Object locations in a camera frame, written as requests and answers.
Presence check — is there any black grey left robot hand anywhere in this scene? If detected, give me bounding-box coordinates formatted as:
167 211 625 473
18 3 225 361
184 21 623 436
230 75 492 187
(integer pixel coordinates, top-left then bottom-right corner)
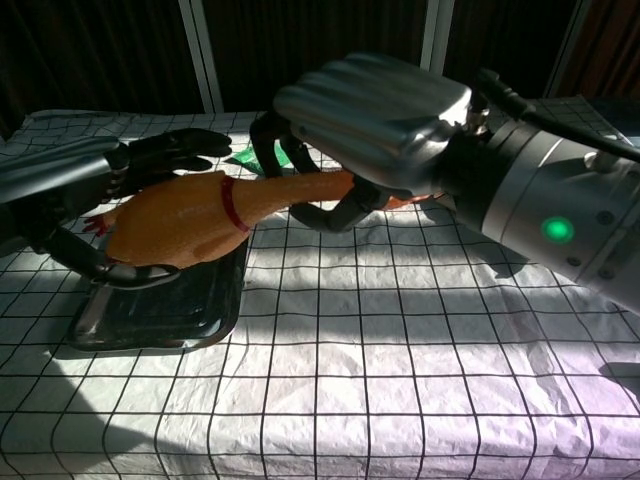
0 128 234 291

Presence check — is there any black grey right robot hand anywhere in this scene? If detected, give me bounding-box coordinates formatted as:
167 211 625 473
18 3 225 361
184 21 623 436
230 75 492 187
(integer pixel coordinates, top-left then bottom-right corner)
249 52 476 234

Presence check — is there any orange rubber chicken toy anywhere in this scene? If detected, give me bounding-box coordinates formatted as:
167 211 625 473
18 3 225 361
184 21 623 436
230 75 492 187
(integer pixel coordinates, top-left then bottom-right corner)
82 169 436 274

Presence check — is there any black rectangular tray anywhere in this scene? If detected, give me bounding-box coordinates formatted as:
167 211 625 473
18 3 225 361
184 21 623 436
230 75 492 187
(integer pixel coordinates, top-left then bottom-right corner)
67 238 250 354

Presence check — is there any green foil packet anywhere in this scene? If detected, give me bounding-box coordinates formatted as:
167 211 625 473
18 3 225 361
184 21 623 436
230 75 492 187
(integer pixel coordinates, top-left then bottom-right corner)
229 143 292 177

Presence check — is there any white black-grid tablecloth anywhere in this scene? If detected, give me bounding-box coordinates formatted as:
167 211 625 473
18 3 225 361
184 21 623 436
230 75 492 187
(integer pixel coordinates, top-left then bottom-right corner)
0 97 640 480

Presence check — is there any white window frame bar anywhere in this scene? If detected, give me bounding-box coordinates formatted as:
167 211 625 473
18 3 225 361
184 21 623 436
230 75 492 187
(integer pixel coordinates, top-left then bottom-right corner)
543 0 595 99
419 0 457 71
178 0 225 112

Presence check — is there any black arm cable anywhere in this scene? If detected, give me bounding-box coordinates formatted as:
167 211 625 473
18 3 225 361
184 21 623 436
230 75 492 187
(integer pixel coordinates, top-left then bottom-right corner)
473 68 640 164

